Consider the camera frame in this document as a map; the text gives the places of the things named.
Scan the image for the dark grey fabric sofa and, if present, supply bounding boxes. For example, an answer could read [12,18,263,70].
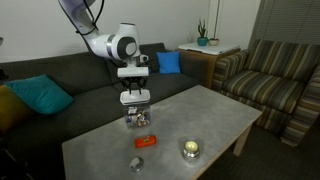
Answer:
[0,42,208,180]

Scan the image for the orange snack packet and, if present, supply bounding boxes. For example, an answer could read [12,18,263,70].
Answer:
[133,134,158,150]

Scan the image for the wooden side table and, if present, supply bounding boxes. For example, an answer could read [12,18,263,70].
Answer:
[178,48,242,89]

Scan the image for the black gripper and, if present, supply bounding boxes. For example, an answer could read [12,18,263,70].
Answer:
[119,75,148,96]

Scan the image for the small white pot with stem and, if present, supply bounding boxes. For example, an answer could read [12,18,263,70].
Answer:
[208,0,222,47]

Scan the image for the mustard yellow cushion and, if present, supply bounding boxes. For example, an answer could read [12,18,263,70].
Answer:
[0,84,34,134]

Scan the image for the succulent in teal pot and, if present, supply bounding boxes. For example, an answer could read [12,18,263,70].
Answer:
[196,19,210,47]

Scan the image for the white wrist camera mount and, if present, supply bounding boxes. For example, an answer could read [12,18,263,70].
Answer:
[116,54,150,79]

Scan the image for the round silver tin lid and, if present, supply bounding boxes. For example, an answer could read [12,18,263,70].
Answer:
[129,156,145,173]

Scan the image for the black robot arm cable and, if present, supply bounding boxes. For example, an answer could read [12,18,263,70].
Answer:
[75,0,106,37]

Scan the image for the dark stand by sofa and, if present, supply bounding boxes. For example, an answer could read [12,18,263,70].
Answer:
[0,146,34,180]

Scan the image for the clear plastic snack container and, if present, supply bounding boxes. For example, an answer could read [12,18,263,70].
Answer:
[121,104,153,129]

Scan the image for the striped armchair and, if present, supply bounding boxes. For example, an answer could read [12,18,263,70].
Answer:
[211,38,320,148]

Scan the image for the wooden coffee table leg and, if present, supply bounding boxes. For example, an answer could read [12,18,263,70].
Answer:
[232,124,253,157]

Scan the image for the white square container lid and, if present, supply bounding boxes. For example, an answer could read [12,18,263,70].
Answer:
[119,89,152,106]

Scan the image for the blue cushion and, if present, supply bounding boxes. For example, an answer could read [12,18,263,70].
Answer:
[155,50,182,75]

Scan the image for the teal cushion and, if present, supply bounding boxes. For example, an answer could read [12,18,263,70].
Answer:
[4,73,74,116]

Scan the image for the white board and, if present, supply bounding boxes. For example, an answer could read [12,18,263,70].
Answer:
[177,42,241,56]

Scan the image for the grey window blinds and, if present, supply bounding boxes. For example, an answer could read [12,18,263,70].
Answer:
[248,0,320,51]

